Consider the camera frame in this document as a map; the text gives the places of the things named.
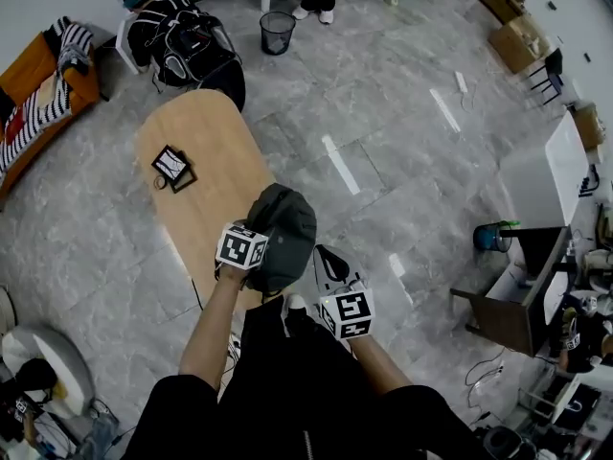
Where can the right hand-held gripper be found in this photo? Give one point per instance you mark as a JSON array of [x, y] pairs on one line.
[[352, 309]]

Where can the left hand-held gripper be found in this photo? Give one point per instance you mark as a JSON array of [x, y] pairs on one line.
[[237, 249]]

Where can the dark grey backpack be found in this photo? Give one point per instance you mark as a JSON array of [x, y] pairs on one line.
[[287, 237]]

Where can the person's left forearm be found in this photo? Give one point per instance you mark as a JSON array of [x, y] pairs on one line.
[[211, 328]]

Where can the person's right forearm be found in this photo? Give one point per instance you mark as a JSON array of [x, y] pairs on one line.
[[378, 367]]

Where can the person's right shoe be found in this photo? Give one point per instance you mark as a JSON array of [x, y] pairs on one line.
[[294, 302]]

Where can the small round brown coaster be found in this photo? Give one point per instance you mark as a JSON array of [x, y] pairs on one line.
[[160, 183]]

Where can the person's black clothing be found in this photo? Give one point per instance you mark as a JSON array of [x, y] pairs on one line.
[[287, 391]]

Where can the blue waste bin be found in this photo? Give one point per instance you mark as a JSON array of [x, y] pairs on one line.
[[486, 240]]

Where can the dark wooden side table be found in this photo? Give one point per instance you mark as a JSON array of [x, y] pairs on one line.
[[507, 319]]

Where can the green plastic object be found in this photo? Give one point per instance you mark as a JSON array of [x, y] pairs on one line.
[[510, 223]]

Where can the egg-shaped floor cushion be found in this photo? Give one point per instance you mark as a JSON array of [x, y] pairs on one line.
[[62, 362]]

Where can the small white power strip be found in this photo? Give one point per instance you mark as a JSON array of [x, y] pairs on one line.
[[460, 82]]

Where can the white cabinet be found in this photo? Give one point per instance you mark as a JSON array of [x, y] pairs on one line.
[[551, 175]]

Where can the white stool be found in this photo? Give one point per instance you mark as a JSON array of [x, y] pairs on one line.
[[123, 41]]

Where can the black white striped blanket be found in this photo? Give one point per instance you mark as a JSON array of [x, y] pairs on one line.
[[33, 113]]

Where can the tan book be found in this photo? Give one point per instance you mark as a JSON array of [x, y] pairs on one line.
[[48, 91]]

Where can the red book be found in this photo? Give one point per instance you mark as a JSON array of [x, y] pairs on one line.
[[14, 122]]

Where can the orange sofa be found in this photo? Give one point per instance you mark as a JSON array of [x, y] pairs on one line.
[[29, 65]]

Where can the large cardboard box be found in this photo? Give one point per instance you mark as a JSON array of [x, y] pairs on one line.
[[515, 46]]

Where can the black chair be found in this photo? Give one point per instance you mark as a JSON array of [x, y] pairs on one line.
[[554, 62]]

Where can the small cardboard box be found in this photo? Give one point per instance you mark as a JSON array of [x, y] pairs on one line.
[[500, 0]]

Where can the black empty picture frame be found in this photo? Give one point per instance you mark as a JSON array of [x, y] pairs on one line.
[[185, 186]]

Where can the black picture frame white print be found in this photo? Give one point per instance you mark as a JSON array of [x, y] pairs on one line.
[[168, 163]]

